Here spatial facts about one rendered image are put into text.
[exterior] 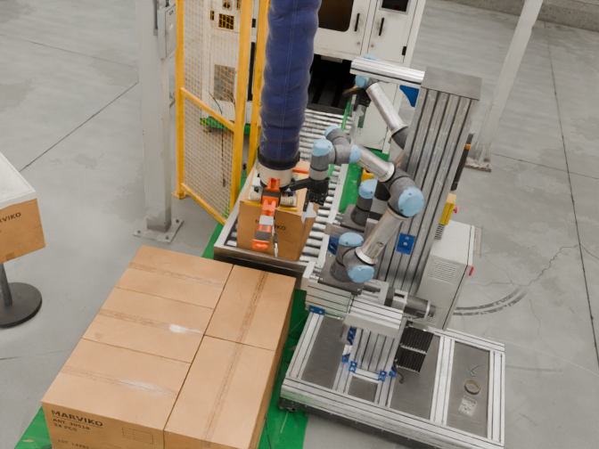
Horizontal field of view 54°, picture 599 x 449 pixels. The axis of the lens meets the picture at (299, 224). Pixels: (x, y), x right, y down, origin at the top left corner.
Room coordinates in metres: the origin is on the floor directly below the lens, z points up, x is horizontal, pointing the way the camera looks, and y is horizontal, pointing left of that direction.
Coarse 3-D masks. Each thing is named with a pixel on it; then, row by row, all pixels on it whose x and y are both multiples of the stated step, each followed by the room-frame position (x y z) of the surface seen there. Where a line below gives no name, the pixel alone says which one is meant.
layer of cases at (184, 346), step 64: (192, 256) 2.73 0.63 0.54; (128, 320) 2.14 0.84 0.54; (192, 320) 2.21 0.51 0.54; (256, 320) 2.28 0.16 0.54; (64, 384) 1.68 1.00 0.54; (128, 384) 1.74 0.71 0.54; (192, 384) 1.79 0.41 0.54; (256, 384) 1.85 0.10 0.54; (64, 448) 1.57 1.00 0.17; (128, 448) 1.54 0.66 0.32; (192, 448) 1.51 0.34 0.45
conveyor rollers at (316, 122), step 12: (312, 120) 4.76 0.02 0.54; (324, 120) 4.84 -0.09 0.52; (336, 120) 4.83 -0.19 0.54; (348, 120) 4.91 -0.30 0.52; (300, 132) 4.51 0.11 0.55; (312, 132) 4.57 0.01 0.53; (348, 132) 4.64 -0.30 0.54; (300, 144) 4.31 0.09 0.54; (312, 144) 4.32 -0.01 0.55; (300, 156) 4.13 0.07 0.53; (336, 168) 4.01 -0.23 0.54; (336, 180) 3.84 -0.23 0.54; (324, 204) 3.49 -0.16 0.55; (324, 216) 3.39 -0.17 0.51; (312, 228) 3.21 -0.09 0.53; (324, 228) 3.21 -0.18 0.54; (312, 240) 3.06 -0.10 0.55; (312, 252) 2.94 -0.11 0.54
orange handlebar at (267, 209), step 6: (294, 168) 2.76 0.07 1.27; (300, 168) 2.77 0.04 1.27; (306, 174) 2.75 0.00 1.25; (270, 180) 2.61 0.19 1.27; (276, 180) 2.62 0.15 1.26; (270, 186) 2.55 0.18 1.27; (276, 186) 2.56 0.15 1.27; (264, 204) 2.38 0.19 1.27; (264, 210) 2.33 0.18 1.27; (270, 210) 2.34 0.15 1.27; (258, 228) 2.19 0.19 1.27; (270, 228) 2.20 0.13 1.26; (258, 246) 2.06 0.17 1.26; (264, 246) 2.07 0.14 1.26
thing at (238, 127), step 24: (240, 24) 3.57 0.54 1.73; (192, 48) 3.99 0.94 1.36; (240, 48) 3.56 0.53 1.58; (240, 72) 3.55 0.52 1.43; (192, 96) 3.95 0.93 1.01; (216, 96) 3.77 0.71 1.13; (240, 96) 3.54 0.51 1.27; (240, 120) 3.54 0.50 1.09; (240, 144) 3.55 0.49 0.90; (192, 168) 3.98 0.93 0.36; (240, 168) 3.56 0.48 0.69; (192, 192) 3.95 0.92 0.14; (216, 216) 3.70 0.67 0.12
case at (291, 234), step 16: (304, 176) 3.19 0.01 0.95; (304, 192) 3.01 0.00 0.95; (240, 208) 2.83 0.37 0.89; (256, 208) 2.81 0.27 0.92; (240, 224) 2.83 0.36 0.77; (256, 224) 2.81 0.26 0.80; (288, 224) 2.78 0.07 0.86; (304, 224) 2.82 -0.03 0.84; (240, 240) 2.82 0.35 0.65; (272, 240) 2.79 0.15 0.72; (288, 240) 2.78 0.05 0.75; (304, 240) 2.92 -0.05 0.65; (288, 256) 2.77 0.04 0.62
